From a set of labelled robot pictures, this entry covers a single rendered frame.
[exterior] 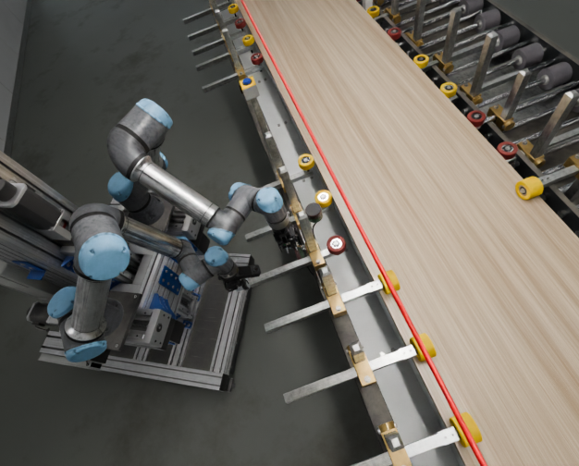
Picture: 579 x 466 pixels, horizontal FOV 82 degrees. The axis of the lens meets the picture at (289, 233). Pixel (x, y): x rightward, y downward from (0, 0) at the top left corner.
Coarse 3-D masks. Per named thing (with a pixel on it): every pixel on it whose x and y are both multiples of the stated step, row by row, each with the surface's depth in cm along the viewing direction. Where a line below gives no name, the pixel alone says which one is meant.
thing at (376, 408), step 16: (240, 64) 255; (256, 128) 217; (288, 208) 181; (304, 240) 169; (320, 288) 155; (336, 320) 146; (352, 336) 142; (368, 400) 129; (384, 400) 128; (384, 416) 125; (384, 448) 120
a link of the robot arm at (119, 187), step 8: (112, 176) 138; (120, 176) 136; (112, 184) 136; (120, 184) 134; (128, 184) 134; (136, 184) 137; (112, 192) 134; (120, 192) 133; (128, 192) 135; (136, 192) 138; (144, 192) 142; (120, 200) 136; (128, 200) 137; (136, 200) 139; (144, 200) 143; (128, 208) 142; (136, 208) 142
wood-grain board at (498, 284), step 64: (256, 0) 257; (320, 0) 238; (320, 64) 203; (384, 64) 191; (320, 128) 177; (384, 128) 168; (448, 128) 159; (384, 192) 149; (448, 192) 143; (512, 192) 136; (384, 256) 135; (448, 256) 129; (512, 256) 124; (576, 256) 119; (448, 320) 118; (512, 320) 114; (576, 320) 110; (448, 384) 109; (512, 384) 105; (576, 384) 102; (512, 448) 98; (576, 448) 95
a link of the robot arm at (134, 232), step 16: (80, 208) 90; (96, 208) 91; (112, 208) 98; (128, 224) 103; (144, 224) 112; (128, 240) 106; (144, 240) 109; (160, 240) 114; (176, 240) 121; (176, 256) 123
